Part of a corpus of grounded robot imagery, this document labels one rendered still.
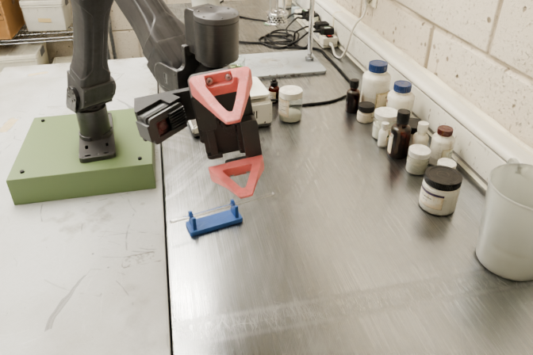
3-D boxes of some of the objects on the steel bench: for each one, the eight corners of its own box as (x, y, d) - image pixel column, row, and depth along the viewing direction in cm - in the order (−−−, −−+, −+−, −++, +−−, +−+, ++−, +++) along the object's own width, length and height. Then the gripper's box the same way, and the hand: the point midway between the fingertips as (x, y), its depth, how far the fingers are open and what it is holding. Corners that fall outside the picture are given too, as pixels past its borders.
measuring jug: (454, 215, 90) (472, 146, 82) (526, 220, 88) (551, 151, 80) (480, 290, 74) (505, 215, 66) (568, 298, 73) (604, 221, 65)
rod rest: (190, 237, 84) (189, 221, 82) (185, 226, 87) (183, 210, 85) (243, 222, 88) (243, 206, 86) (236, 211, 91) (235, 196, 89)
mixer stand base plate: (232, 81, 144) (232, 78, 143) (223, 58, 161) (223, 55, 160) (327, 73, 149) (327, 70, 149) (308, 51, 166) (309, 49, 165)
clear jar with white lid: (293, 111, 127) (294, 83, 123) (306, 120, 122) (307, 91, 118) (274, 116, 124) (274, 88, 120) (285, 125, 120) (286, 97, 116)
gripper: (236, 38, 58) (264, 95, 46) (251, 134, 67) (278, 204, 54) (182, 48, 58) (194, 110, 45) (203, 144, 66) (219, 218, 54)
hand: (239, 157), depth 50 cm, fingers open, 9 cm apart
